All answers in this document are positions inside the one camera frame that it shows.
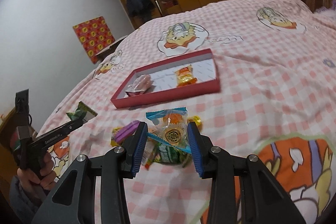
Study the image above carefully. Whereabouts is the blue clear mooncake packet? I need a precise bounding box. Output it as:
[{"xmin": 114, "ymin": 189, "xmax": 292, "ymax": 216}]
[{"xmin": 146, "ymin": 107, "xmax": 191, "ymax": 154}]

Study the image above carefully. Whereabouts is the green dark snack packet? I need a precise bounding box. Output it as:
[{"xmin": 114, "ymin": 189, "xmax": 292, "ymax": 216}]
[{"xmin": 66, "ymin": 101, "xmax": 97, "ymax": 123}]

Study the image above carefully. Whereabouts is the left hand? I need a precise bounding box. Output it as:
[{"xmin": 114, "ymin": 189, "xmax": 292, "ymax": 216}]
[{"xmin": 17, "ymin": 152, "xmax": 56, "ymax": 193}]

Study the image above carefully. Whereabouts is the pink checkered bed quilt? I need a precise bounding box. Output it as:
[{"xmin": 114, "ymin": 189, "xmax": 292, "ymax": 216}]
[{"xmin": 41, "ymin": 0, "xmax": 335, "ymax": 223}]

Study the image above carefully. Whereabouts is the small wooden side table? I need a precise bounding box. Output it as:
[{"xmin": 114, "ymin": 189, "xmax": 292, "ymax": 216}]
[{"xmin": 96, "ymin": 36, "xmax": 127, "ymax": 62}]

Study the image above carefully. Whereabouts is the red shallow box tray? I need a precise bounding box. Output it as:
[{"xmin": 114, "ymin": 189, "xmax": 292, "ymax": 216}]
[{"xmin": 110, "ymin": 49, "xmax": 221, "ymax": 109}]

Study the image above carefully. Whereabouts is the pink white snack packet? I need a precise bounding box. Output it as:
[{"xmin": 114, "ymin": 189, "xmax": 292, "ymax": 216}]
[{"xmin": 125, "ymin": 75, "xmax": 153, "ymax": 97}]

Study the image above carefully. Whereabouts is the dark hanging jacket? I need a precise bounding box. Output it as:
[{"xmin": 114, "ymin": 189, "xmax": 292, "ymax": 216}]
[{"xmin": 126, "ymin": 0, "xmax": 155, "ymax": 22}]

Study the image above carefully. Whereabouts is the red yellow patterned poster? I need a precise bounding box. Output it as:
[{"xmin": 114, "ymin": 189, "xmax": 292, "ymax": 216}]
[{"xmin": 72, "ymin": 16, "xmax": 115, "ymax": 64}]

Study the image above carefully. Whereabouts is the purple tin box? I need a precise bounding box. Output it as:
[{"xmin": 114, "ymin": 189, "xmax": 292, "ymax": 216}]
[{"xmin": 114, "ymin": 120, "xmax": 140, "ymax": 144}]

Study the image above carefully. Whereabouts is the yellow candy packet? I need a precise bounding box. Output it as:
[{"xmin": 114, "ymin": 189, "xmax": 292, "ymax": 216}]
[{"xmin": 187, "ymin": 115, "xmax": 203, "ymax": 131}]

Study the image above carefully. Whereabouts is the orange yellow snack packet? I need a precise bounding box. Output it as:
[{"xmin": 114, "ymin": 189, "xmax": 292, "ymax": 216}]
[{"xmin": 175, "ymin": 64, "xmax": 198, "ymax": 87}]

